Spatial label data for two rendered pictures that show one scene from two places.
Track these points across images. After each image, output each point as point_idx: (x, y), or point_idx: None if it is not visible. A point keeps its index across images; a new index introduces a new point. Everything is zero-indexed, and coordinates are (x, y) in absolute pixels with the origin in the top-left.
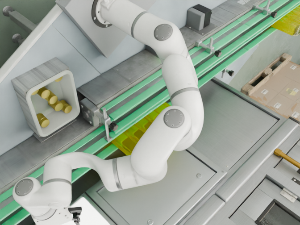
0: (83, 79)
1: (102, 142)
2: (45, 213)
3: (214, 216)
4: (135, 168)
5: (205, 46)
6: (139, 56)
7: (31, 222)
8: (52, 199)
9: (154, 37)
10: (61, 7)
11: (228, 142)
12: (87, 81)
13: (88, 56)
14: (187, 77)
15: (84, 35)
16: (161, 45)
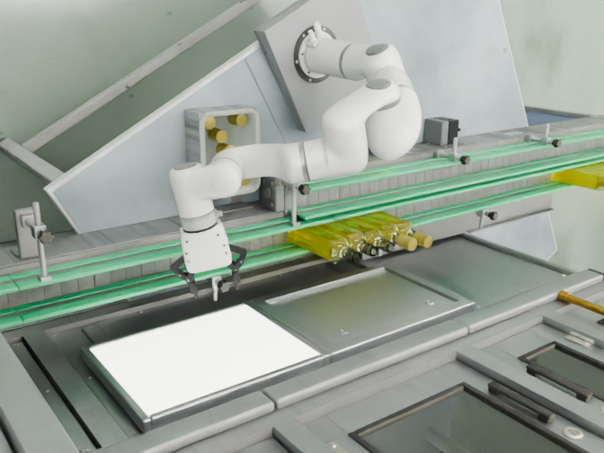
0: None
1: (285, 226)
2: (201, 216)
3: (448, 342)
4: (325, 123)
5: (447, 154)
6: None
7: None
8: (217, 170)
9: (366, 55)
10: (260, 37)
11: (484, 288)
12: None
13: (280, 125)
14: (402, 79)
15: (280, 92)
16: (373, 60)
